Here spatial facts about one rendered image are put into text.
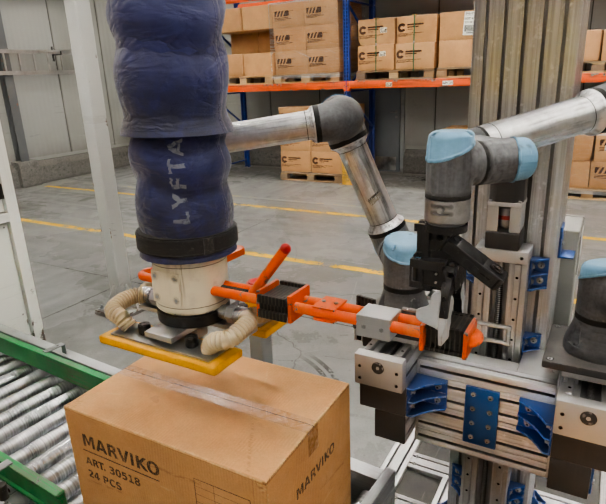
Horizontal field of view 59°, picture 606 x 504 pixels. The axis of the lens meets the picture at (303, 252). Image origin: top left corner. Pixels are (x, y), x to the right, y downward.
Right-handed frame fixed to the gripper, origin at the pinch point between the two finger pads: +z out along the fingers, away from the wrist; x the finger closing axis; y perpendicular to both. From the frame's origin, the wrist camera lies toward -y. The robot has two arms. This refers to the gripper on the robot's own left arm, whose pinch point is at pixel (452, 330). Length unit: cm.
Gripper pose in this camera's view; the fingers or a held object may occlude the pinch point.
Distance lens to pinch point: 101.7
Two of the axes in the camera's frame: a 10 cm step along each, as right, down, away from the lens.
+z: 0.3, 9.5, 3.1
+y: -8.6, -1.3, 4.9
